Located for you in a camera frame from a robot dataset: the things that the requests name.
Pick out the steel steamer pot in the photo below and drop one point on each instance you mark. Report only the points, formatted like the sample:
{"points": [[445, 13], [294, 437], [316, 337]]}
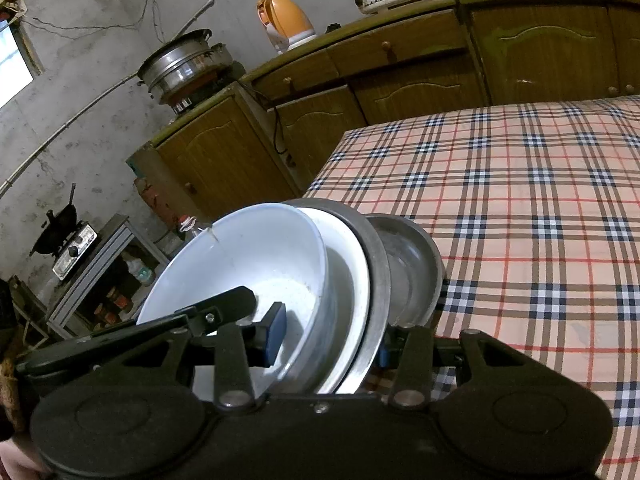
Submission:
{"points": [[175, 65]]}

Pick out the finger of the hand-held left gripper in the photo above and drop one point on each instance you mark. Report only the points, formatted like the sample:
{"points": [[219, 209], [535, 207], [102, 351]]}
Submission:
{"points": [[225, 305]]}

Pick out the black wok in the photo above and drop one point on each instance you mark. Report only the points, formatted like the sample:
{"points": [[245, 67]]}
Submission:
{"points": [[52, 235]]}

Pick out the grey metal rack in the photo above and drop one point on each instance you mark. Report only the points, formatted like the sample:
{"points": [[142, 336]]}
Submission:
{"points": [[112, 240]]}

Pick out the deep pale patterned bowl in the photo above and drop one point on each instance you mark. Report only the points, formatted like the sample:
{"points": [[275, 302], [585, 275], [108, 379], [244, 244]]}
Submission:
{"points": [[240, 260]]}

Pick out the small black object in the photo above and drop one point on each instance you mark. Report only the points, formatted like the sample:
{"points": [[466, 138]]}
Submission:
{"points": [[333, 28]]}

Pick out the plaid tablecloth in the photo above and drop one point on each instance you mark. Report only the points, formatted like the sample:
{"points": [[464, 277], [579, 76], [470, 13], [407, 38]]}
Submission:
{"points": [[525, 210]]}

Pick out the long wooden sideboard cabinet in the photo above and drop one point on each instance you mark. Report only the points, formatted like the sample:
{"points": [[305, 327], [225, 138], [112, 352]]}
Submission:
{"points": [[545, 50]]}

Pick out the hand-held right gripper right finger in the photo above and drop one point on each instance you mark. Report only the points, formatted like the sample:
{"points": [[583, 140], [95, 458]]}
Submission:
{"points": [[386, 357]]}

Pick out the red gas stove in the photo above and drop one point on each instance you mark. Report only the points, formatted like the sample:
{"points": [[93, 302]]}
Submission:
{"points": [[200, 90]]}

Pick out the window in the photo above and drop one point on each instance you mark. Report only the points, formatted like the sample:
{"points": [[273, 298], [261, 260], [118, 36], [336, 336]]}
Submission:
{"points": [[12, 65]]}

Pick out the plastic bottle green label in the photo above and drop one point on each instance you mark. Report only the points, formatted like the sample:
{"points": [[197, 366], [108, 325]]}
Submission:
{"points": [[140, 272]]}

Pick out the white single burner stove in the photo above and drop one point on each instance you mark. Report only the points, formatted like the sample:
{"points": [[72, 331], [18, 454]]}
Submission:
{"points": [[75, 252]]}

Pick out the clear plastic bottle red cap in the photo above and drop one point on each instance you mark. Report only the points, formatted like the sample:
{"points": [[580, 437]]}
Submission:
{"points": [[189, 225]]}

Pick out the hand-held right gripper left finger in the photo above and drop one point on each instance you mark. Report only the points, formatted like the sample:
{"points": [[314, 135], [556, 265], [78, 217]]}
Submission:
{"points": [[277, 330]]}

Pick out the low wooden cabinet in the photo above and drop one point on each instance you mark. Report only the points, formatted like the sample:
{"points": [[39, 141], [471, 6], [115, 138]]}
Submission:
{"points": [[220, 160]]}

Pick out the orange electric kettle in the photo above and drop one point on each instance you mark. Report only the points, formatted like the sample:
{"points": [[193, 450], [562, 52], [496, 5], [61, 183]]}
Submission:
{"points": [[287, 20]]}

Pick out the small metal pot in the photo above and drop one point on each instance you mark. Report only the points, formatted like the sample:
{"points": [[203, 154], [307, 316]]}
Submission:
{"points": [[220, 55]]}

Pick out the wide white bowl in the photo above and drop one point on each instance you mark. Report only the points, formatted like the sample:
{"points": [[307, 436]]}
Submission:
{"points": [[345, 300]]}

